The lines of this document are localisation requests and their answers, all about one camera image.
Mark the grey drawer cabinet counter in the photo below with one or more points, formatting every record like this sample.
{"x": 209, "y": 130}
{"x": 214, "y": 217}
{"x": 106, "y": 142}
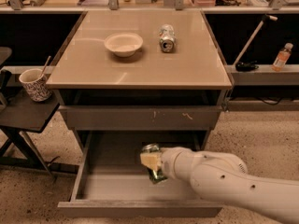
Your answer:
{"x": 150, "y": 91}

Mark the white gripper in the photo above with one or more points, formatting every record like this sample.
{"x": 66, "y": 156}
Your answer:
{"x": 172, "y": 164}

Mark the orange drink bottle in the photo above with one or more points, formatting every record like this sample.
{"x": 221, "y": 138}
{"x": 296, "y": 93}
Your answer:
{"x": 282, "y": 57}

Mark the white stick with black tip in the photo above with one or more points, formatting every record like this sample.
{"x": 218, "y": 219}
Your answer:
{"x": 264, "y": 19}

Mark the silver soda can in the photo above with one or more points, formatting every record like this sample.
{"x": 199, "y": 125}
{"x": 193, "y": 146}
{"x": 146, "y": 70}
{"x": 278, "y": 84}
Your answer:
{"x": 167, "y": 38}

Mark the green soda can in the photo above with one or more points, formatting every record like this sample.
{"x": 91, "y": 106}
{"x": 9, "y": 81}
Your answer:
{"x": 154, "y": 176}

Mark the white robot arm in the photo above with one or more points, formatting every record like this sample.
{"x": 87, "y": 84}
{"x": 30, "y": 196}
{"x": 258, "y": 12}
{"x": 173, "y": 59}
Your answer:
{"x": 224, "y": 178}

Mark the open grey middle drawer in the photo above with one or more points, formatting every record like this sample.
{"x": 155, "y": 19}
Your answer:
{"x": 112, "y": 182}

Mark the dark side table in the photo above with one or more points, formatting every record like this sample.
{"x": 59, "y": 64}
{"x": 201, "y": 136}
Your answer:
{"x": 22, "y": 116}

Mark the patterned paper cup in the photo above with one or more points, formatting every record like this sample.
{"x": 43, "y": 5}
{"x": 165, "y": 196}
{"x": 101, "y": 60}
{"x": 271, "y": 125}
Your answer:
{"x": 34, "y": 83}

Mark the wooden stir stick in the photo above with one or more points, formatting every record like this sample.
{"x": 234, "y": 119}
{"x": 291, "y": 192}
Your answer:
{"x": 45, "y": 66}

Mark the white bowl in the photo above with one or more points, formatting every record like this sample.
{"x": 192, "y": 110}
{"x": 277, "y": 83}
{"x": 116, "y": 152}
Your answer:
{"x": 123, "y": 44}

